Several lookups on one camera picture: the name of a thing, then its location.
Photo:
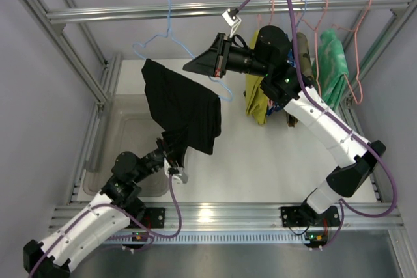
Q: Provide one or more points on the yellow-green trousers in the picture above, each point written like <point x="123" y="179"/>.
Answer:
<point x="256" y="100"/>

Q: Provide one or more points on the blue hanger under patterned shorts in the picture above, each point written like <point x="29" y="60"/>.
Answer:
<point x="298" y="16"/>

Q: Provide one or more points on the slotted cable duct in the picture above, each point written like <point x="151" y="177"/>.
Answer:
<point x="216" y="237"/>

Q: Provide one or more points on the green tie-dye trousers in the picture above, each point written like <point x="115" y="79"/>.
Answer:
<point x="333" y="68"/>

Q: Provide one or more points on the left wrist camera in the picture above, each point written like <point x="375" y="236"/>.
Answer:
<point x="174" y="170"/>

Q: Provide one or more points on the front aluminium rail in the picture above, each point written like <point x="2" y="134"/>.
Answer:
<point x="243" y="216"/>

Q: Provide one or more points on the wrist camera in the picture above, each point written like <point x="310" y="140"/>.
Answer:
<point x="232" y="19"/>
<point x="174" y="170"/>

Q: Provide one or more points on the clear plastic bin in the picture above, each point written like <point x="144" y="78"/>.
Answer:
<point x="125" y="125"/>

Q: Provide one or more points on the pink hanger under yellow trousers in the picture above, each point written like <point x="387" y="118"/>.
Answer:
<point x="266" y="18"/>

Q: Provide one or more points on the pink hanger under camouflage shorts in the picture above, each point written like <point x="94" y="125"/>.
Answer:
<point x="316" y="33"/>

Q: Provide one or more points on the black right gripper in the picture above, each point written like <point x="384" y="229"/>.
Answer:
<point x="221" y="55"/>

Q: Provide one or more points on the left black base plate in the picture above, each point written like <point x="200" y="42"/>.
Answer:
<point x="153" y="217"/>

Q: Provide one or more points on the black trousers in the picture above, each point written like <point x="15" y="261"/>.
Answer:
<point x="189" y="113"/>

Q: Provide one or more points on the pink hanger under green trousers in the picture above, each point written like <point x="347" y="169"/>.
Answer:
<point x="355" y="31"/>

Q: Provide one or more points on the camouflage shorts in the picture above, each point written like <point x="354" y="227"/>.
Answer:
<point x="304" y="56"/>

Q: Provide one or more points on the aluminium corner bracket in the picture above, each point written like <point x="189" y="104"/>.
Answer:
<point x="349" y="102"/>

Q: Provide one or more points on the aluminium hanging rail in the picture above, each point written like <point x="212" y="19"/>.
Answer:
<point x="188" y="10"/>

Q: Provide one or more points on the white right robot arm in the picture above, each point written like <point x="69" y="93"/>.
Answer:
<point x="355" y="156"/>

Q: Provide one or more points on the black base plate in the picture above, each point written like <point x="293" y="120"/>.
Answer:
<point x="303" y="216"/>
<point x="153" y="217"/>

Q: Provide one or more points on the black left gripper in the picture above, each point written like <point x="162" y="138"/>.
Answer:
<point x="166" y="151"/>

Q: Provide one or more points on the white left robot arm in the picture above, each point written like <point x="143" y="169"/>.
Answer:
<point x="113" y="208"/>

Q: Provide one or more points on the blue patterned shorts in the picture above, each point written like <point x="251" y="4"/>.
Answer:
<point x="275" y="105"/>

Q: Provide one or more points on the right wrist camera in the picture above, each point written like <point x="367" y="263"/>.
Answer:
<point x="232" y="19"/>

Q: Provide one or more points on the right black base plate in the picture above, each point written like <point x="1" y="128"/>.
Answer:
<point x="303" y="216"/>

